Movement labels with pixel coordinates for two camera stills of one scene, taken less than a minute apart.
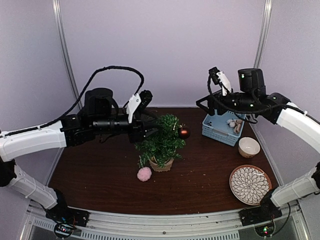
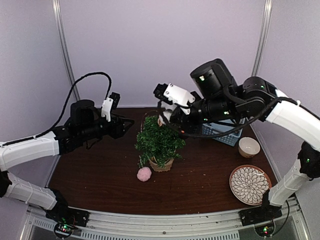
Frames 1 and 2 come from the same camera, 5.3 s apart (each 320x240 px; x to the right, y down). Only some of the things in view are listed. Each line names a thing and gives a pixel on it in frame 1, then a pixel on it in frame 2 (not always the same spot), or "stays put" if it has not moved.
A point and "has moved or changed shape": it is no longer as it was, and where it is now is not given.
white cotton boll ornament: [231, 123] has moved or changed shape
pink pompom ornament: [144, 174] stays put
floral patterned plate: [249, 184] stays put
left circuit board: [63, 229] stays put
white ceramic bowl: [248, 147] stays put
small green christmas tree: [163, 146] stays put
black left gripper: [136, 131] → [117, 130]
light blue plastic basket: [216, 127] stays put
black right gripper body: [218, 97] → [192, 128]
